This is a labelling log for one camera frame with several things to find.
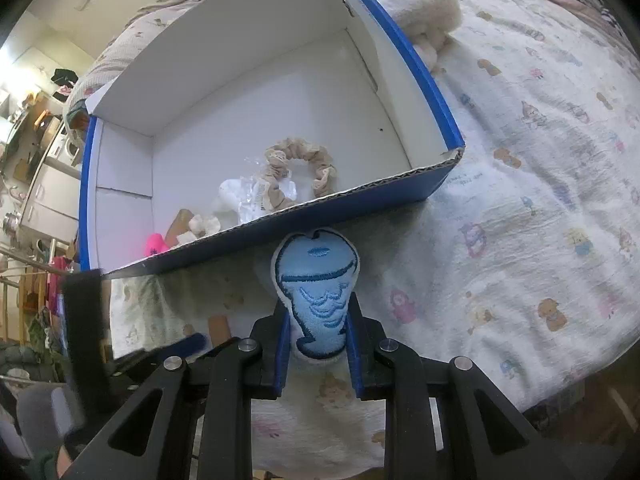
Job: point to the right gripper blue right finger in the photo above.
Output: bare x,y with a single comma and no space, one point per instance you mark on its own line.
442,413

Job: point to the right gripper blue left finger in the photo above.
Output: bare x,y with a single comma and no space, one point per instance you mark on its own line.
192,420

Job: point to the orange brown cylinder plush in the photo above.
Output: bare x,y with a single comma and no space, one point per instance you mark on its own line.
179,226

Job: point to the beige lace scrunchie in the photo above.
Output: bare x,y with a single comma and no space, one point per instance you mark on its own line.
295,169

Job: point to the pink rubber duck toy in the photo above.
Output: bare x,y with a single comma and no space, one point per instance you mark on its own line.
155,244

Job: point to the white cabinet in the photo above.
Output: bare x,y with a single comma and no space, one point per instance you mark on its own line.
51,207

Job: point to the cream fluffy scrunchie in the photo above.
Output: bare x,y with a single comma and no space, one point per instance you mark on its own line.
198,227

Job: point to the cartoon print bed quilt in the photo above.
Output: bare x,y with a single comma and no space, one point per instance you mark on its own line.
525,259

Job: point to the white washing machine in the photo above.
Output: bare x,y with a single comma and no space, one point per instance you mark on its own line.
64,150

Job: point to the white box with blue tape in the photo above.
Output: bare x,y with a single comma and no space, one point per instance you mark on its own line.
226,81

